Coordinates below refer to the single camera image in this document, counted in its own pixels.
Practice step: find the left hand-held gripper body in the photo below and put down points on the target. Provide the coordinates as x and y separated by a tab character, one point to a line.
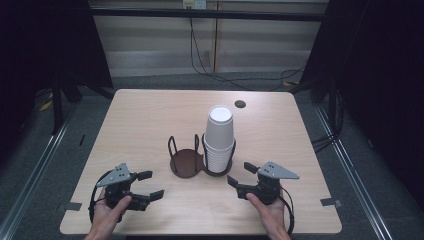
115	176

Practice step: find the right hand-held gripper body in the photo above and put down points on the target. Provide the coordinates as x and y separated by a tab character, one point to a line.
268	186

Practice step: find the stack of white paper cups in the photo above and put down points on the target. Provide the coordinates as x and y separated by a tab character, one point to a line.
219	140

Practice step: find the person's right hand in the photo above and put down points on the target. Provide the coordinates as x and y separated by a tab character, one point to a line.
271	213

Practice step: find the person's left hand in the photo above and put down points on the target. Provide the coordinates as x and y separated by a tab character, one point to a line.
106	213

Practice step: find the small black floor strip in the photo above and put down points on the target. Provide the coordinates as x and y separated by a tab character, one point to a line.
82	140

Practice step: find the grey tape piece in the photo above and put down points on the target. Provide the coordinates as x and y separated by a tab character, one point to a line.
330	202
73	206

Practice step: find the dark round table grommet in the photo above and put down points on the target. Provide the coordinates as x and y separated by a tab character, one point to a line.
240	104

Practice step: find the black metal stand leg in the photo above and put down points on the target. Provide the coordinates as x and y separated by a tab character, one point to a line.
56	106

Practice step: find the yellow floor tape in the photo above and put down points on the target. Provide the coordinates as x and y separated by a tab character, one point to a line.
46	105

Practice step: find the black curtain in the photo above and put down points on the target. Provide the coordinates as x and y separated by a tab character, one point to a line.
383	83
40	50

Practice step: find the metal floor rail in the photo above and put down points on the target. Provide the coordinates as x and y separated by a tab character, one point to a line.
30	183
353	173

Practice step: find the black horizontal frame bar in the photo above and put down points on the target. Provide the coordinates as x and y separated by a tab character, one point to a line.
200	14

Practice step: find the white wall power outlet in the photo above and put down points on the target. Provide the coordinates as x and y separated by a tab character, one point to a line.
195	4

